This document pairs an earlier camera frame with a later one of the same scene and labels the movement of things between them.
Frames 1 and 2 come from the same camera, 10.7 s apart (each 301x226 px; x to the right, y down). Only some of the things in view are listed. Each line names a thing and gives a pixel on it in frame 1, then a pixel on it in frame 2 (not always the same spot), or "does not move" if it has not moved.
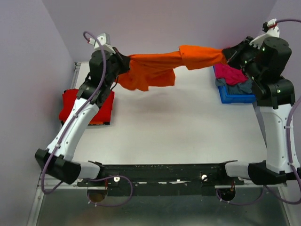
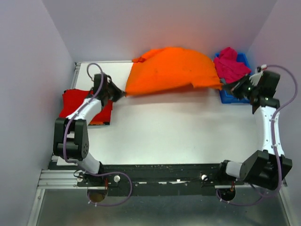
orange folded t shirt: x=96 y=123 does not move
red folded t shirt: x=103 y=114 does not move
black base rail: x=162 y=180 does not move
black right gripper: x=232 y=53 to x=235 y=89
